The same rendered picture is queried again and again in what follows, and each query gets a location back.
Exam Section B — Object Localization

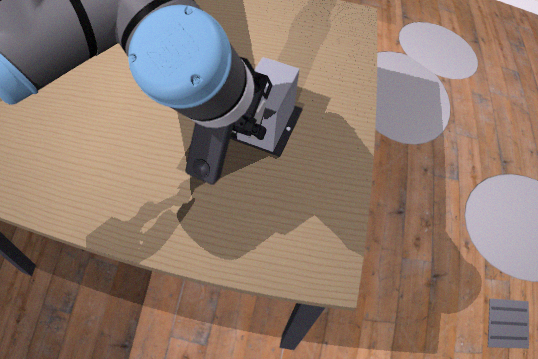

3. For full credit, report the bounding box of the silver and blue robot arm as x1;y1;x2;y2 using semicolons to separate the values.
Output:
0;0;254;185

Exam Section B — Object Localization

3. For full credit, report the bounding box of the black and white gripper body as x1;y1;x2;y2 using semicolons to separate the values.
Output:
232;57;273;136

